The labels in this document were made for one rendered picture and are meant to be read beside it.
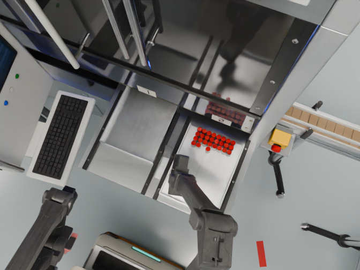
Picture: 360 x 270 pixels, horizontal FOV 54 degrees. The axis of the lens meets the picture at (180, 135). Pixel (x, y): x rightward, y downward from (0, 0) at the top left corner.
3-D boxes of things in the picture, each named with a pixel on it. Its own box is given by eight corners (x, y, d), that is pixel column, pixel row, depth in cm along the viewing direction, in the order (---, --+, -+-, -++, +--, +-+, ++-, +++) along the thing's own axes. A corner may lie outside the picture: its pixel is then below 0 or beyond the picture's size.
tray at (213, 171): (190, 125, 160) (190, 122, 157) (244, 146, 157) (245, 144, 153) (159, 194, 152) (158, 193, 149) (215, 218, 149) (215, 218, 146)
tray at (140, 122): (132, 78, 167) (130, 75, 163) (182, 97, 164) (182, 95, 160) (100, 142, 159) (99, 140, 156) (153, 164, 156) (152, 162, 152)
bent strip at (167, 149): (166, 148, 158) (165, 144, 152) (172, 150, 157) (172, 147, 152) (154, 177, 154) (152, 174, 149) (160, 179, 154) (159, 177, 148)
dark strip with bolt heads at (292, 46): (240, 127, 147) (295, 15, 70) (250, 130, 146) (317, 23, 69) (240, 129, 146) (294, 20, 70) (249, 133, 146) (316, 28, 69)
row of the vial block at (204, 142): (194, 137, 158) (194, 135, 154) (231, 152, 156) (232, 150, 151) (192, 142, 158) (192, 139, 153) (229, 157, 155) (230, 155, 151)
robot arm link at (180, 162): (170, 182, 122) (193, 187, 124) (176, 150, 124) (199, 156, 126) (162, 183, 133) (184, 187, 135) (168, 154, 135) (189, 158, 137)
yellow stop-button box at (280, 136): (272, 128, 150) (276, 124, 143) (289, 135, 149) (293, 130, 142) (267, 144, 149) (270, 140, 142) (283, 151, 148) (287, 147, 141)
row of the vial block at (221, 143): (196, 133, 159) (196, 130, 154) (233, 148, 156) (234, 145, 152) (194, 137, 158) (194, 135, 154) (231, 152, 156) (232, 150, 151)
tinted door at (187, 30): (152, 72, 131) (123, -47, 74) (262, 113, 126) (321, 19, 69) (151, 73, 131) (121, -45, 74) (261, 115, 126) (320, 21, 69)
